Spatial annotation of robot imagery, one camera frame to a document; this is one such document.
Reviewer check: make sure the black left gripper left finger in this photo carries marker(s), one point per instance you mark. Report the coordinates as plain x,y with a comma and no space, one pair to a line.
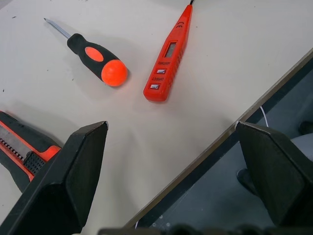
56,186

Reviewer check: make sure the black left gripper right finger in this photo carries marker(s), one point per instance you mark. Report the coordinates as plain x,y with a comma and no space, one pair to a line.
276,176

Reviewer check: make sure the orange black utility knife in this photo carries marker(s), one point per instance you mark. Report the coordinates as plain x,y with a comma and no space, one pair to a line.
14,137

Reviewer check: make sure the orange voltage tester pen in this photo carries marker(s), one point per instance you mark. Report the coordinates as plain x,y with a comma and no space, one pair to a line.
168,61

